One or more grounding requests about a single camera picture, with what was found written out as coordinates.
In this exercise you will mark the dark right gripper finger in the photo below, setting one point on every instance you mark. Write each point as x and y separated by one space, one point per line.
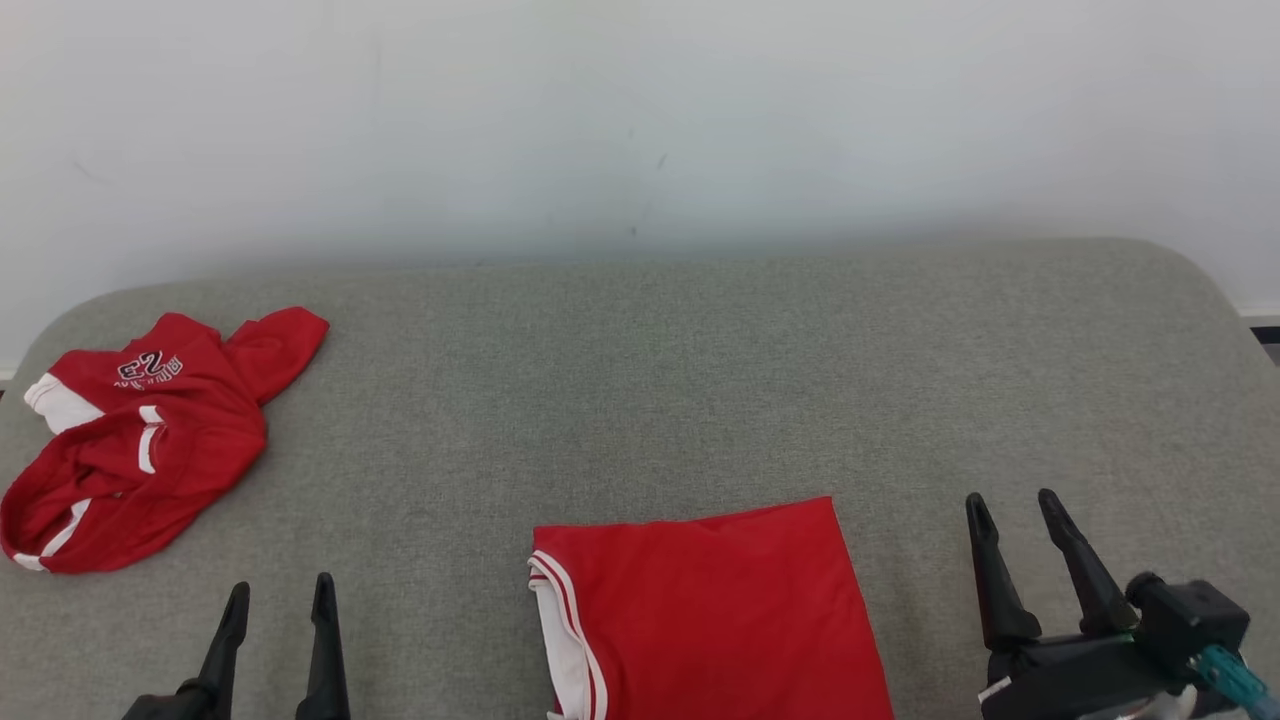
1090 590
1003 600

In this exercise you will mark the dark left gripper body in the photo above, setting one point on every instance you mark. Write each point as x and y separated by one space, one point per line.
170 708

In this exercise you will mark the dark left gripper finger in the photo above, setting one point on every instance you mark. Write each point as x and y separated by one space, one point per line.
225 660
324 660

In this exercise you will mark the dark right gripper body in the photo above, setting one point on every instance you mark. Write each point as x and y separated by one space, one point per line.
1070 680

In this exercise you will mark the red Bulls 23 jersey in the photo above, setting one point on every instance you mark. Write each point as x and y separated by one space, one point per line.
720 620

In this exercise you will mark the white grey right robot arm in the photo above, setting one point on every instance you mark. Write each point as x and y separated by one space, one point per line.
1165 712

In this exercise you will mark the crumpled red jersey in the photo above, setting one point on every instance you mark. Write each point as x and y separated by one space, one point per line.
170 460

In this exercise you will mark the grey fabric sofa seat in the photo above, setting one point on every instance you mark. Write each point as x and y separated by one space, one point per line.
650 400

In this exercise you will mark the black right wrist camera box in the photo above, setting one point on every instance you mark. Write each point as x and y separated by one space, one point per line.
1190 615

